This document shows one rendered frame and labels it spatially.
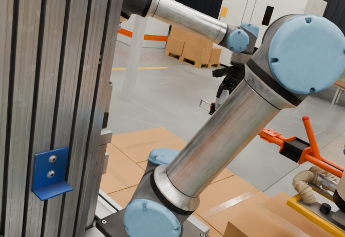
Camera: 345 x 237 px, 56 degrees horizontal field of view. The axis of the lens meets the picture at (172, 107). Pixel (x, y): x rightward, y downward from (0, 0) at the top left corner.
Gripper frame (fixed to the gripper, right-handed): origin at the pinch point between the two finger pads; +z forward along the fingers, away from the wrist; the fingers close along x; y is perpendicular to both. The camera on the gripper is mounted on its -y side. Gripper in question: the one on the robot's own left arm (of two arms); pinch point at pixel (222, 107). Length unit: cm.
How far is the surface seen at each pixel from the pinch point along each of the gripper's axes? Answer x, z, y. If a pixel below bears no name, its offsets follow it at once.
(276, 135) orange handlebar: 0.6, 0.4, 26.6
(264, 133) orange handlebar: -1.8, 0.9, 23.0
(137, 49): 169, 45, -290
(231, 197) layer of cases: 51, 69, -11
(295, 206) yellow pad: -13, 14, 47
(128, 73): 164, 81, -295
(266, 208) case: -0.6, 28.5, 33.0
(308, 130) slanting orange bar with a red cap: 0.1, -6.8, 36.9
